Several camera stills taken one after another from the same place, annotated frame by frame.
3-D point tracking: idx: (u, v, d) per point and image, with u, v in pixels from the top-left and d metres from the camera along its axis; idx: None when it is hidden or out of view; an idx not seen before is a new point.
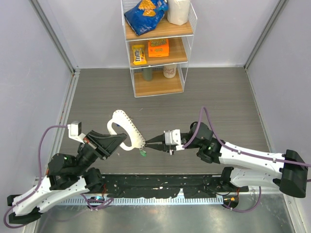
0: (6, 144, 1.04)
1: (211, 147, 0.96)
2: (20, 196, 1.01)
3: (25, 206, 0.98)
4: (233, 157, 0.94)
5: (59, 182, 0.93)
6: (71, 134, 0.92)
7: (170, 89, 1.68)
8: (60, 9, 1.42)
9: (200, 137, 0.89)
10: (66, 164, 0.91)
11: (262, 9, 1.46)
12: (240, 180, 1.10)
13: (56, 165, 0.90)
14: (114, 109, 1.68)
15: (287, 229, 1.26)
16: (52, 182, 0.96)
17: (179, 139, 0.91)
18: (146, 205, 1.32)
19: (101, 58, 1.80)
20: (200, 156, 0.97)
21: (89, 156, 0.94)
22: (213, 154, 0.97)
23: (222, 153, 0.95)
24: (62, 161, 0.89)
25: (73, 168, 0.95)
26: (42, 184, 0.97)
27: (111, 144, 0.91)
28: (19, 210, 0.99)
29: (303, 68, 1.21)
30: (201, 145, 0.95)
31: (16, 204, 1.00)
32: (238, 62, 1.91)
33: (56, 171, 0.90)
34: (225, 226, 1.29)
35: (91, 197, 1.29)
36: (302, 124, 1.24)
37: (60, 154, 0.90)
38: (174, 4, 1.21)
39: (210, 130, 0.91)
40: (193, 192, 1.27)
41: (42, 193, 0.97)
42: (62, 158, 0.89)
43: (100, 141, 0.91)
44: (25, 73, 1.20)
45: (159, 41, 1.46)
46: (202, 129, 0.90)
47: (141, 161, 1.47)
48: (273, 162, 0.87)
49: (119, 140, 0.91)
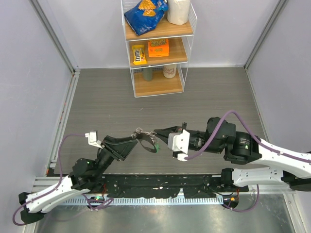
0: (6, 144, 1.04)
1: (248, 145, 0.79)
2: (35, 193, 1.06)
3: (41, 203, 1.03)
4: (273, 159, 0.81)
5: (80, 183, 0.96)
6: (91, 141, 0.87)
7: (170, 89, 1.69)
8: (61, 9, 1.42)
9: (221, 136, 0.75)
10: (89, 167, 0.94)
11: (262, 9, 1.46)
12: (243, 181, 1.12)
13: (78, 168, 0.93)
14: (114, 109, 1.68)
15: (288, 229, 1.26)
16: (73, 182, 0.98)
17: (184, 145, 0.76)
18: (146, 205, 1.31)
19: (101, 58, 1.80)
20: (230, 159, 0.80)
21: (106, 158, 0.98)
22: (246, 153, 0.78)
23: (262, 154, 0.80)
24: (85, 165, 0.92)
25: (94, 171, 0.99)
26: (62, 183, 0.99)
27: (125, 150, 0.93)
28: (33, 207, 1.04)
29: (303, 68, 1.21)
30: (226, 145, 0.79)
31: (31, 200, 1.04)
32: (238, 62, 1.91)
33: (80, 174, 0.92)
34: (225, 226, 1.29)
35: (91, 197, 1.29)
36: (301, 124, 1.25)
37: (84, 159, 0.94)
38: (174, 4, 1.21)
39: (231, 125, 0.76)
40: (193, 192, 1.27)
41: (62, 191, 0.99)
42: (86, 162, 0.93)
43: (116, 148, 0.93)
44: (25, 73, 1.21)
45: (159, 41, 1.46)
46: (223, 126, 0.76)
47: (141, 161, 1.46)
48: (309, 165, 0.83)
49: (131, 145, 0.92)
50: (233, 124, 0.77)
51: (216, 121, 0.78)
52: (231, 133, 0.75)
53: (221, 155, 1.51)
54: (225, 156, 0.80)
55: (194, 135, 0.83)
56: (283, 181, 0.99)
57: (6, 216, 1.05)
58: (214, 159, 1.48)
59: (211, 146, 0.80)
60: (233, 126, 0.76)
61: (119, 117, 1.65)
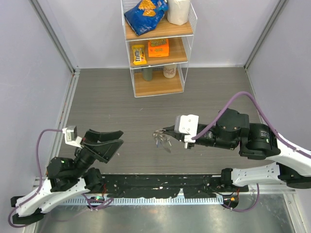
0: (6, 144, 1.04)
1: (267, 139, 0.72)
2: (22, 197, 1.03)
3: (27, 208, 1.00)
4: (289, 155, 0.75)
5: (59, 185, 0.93)
6: (67, 139, 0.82)
7: (170, 89, 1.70)
8: (61, 9, 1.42)
9: (233, 128, 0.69)
10: (64, 167, 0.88)
11: (262, 9, 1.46)
12: (242, 181, 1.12)
13: (53, 168, 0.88)
14: (114, 109, 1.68)
15: (288, 229, 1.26)
16: (52, 184, 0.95)
17: (191, 126, 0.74)
18: (146, 205, 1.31)
19: (101, 58, 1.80)
20: (246, 154, 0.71)
21: (86, 158, 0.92)
22: (267, 146, 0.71)
23: (280, 150, 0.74)
24: (59, 165, 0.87)
25: (71, 171, 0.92)
26: (43, 186, 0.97)
27: (108, 151, 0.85)
28: (22, 212, 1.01)
29: (303, 68, 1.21)
30: (240, 139, 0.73)
31: (19, 205, 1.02)
32: (238, 62, 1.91)
33: (54, 174, 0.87)
34: (225, 226, 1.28)
35: (91, 197, 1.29)
36: (301, 125, 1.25)
37: (58, 158, 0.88)
38: (174, 4, 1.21)
39: (240, 117, 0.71)
40: (193, 192, 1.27)
41: (43, 195, 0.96)
42: (60, 161, 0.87)
43: (96, 149, 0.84)
44: (25, 73, 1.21)
45: (159, 41, 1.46)
46: (233, 117, 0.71)
47: (141, 161, 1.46)
48: None
49: (115, 145, 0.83)
50: (246, 115, 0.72)
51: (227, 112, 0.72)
52: (244, 124, 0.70)
53: (221, 155, 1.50)
54: (241, 151, 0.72)
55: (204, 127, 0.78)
56: (280, 179, 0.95)
57: (6, 216, 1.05)
58: (214, 159, 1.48)
59: (222, 141, 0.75)
60: (246, 117, 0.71)
61: (119, 117, 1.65)
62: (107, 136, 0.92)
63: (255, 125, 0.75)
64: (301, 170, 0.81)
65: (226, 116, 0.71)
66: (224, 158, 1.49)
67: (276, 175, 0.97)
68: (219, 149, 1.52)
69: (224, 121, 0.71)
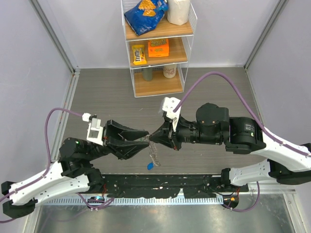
0: (6, 143, 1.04)
1: (252, 132, 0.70)
2: (19, 183, 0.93)
3: (26, 193, 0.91)
4: (276, 149, 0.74)
5: (72, 168, 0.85)
6: (89, 135, 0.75)
7: (170, 89, 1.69)
8: (61, 9, 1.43)
9: (211, 122, 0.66)
10: (78, 148, 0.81)
11: (262, 9, 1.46)
12: (239, 179, 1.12)
13: (66, 150, 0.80)
14: (114, 109, 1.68)
15: (288, 229, 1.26)
16: (64, 168, 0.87)
17: (175, 106, 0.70)
18: (146, 205, 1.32)
19: (101, 58, 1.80)
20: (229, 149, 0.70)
21: (102, 147, 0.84)
22: (251, 141, 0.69)
23: (266, 143, 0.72)
24: (74, 145, 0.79)
25: (85, 156, 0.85)
26: (52, 170, 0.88)
27: (130, 151, 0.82)
28: (18, 198, 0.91)
29: (302, 68, 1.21)
30: (222, 134, 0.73)
31: (15, 191, 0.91)
32: (238, 62, 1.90)
33: (68, 156, 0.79)
34: (225, 226, 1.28)
35: (91, 197, 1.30)
36: (301, 125, 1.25)
37: (72, 139, 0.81)
38: (174, 4, 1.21)
39: (218, 108, 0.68)
40: (193, 192, 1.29)
41: (50, 180, 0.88)
42: (75, 141, 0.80)
43: (120, 147, 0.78)
44: (25, 73, 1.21)
45: (159, 41, 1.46)
46: (213, 111, 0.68)
47: (140, 161, 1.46)
48: (306, 158, 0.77)
49: (140, 146, 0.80)
50: (225, 108, 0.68)
51: (206, 107, 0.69)
52: (222, 118, 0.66)
53: (221, 154, 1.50)
54: (225, 145, 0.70)
55: (187, 122, 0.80)
56: (270, 176, 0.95)
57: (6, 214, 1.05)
58: (214, 159, 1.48)
59: (207, 137, 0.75)
60: (225, 110, 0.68)
61: (119, 117, 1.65)
62: (130, 132, 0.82)
63: (240, 119, 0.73)
64: (288, 164, 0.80)
65: (205, 110, 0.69)
66: (224, 158, 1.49)
67: (267, 172, 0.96)
68: (219, 150, 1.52)
69: (201, 116, 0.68)
